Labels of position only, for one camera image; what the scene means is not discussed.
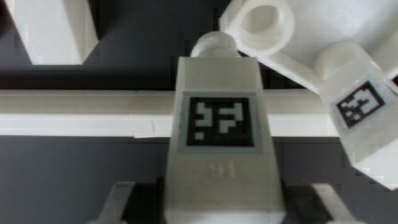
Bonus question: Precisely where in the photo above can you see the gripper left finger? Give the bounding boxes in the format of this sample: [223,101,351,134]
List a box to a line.
[88,182,136,224]

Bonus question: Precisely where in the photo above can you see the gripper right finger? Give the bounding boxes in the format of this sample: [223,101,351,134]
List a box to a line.
[313,183,363,224]

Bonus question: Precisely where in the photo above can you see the small white block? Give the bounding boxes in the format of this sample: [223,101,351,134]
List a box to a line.
[164,31,287,224]

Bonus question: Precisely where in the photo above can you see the white chair seat part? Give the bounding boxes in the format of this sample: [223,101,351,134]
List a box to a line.
[219,0,398,94]

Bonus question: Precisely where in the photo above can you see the white chair leg block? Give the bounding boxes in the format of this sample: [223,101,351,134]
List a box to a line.
[315,42,398,190]

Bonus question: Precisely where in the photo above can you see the white front fence wall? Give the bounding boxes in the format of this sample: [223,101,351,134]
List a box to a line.
[0,89,338,138]

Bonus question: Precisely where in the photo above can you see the white chair back frame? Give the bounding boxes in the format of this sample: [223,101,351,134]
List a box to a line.
[4,0,100,65]

